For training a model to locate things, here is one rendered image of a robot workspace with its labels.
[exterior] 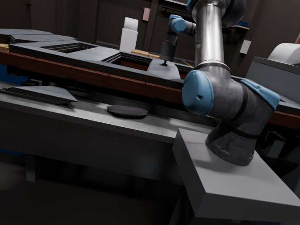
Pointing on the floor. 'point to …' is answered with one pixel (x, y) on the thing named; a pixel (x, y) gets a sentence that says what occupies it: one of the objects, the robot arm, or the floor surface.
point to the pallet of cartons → (144, 53)
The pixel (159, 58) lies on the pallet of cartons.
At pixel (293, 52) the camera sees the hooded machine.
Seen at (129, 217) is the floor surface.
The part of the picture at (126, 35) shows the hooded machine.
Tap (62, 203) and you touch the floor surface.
